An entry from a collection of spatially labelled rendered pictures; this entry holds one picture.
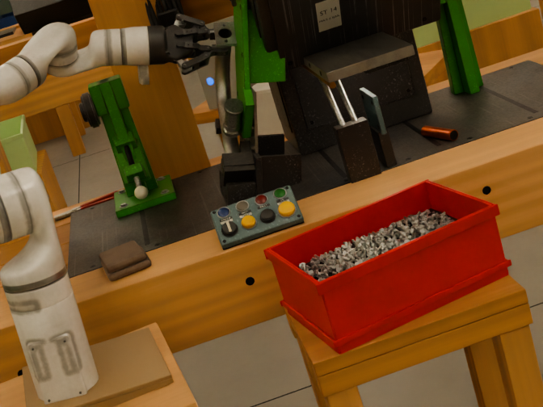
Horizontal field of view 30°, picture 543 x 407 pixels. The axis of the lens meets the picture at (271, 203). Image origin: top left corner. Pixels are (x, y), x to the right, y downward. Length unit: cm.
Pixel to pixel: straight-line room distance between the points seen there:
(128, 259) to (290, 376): 150
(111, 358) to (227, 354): 189
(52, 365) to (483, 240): 67
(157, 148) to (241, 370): 122
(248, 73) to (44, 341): 70
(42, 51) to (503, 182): 87
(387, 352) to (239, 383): 176
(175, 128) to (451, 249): 93
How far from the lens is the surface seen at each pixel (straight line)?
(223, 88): 207
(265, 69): 193
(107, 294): 176
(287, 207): 176
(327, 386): 153
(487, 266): 160
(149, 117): 229
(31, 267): 144
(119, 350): 161
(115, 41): 197
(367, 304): 151
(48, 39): 196
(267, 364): 332
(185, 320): 178
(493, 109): 211
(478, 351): 182
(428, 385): 296
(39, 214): 143
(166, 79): 228
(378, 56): 178
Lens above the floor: 150
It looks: 18 degrees down
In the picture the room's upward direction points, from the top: 17 degrees counter-clockwise
